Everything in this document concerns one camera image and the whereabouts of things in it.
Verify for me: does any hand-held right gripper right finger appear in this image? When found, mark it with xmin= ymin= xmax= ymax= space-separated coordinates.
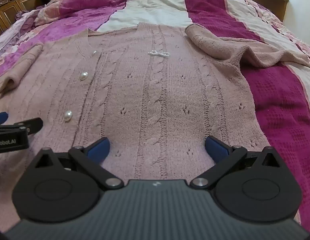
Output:
xmin=189 ymin=135 xmax=283 ymax=190

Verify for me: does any purple patchwork quilt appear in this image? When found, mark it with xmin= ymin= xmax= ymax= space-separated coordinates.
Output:
xmin=0 ymin=0 xmax=310 ymax=233

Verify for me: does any pink knitted cardigan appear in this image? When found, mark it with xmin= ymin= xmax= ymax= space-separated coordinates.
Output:
xmin=0 ymin=22 xmax=310 ymax=233

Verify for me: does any carved wooden cabinet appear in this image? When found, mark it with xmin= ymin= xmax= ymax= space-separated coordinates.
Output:
xmin=0 ymin=0 xmax=56 ymax=38

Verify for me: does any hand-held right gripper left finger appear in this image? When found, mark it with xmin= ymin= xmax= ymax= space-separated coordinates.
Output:
xmin=33 ymin=137 xmax=124 ymax=190

